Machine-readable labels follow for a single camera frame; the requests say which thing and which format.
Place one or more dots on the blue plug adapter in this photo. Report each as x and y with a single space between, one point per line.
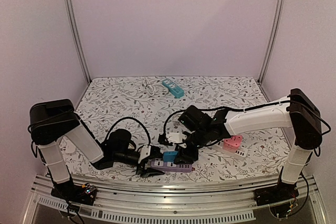
169 156

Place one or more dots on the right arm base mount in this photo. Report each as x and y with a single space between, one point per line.
273 194

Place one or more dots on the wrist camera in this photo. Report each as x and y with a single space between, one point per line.
173 138
145 151

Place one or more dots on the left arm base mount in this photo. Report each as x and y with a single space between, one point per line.
82 194

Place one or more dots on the floral patterned table mat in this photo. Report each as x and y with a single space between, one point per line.
123 103

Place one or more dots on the purple power strip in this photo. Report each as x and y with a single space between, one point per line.
161 165

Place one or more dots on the light pink cube socket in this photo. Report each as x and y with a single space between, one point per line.
231 146

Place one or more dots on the left aluminium frame post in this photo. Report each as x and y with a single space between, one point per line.
77 40

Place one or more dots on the white power strip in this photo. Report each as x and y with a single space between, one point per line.
241 153

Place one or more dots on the right aluminium frame post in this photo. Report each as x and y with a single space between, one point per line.
271 41

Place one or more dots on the white plug adapter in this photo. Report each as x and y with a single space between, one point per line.
70 149

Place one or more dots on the pink plug adapter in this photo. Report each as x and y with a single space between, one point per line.
237 138

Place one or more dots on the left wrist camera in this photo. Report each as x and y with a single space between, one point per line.
145 151

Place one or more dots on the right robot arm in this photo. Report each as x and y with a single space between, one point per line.
294 111

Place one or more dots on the aluminium front rail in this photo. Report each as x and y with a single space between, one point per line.
230 201

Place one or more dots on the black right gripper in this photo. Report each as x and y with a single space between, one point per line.
182 150

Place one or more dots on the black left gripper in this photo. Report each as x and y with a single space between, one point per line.
148 172

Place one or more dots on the teal power strip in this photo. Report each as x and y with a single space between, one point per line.
173 88

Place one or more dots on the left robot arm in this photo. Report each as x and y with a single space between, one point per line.
50 121

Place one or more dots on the aluminium frame post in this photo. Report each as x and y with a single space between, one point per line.
271 41
77 40

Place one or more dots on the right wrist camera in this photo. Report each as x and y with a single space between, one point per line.
173 138

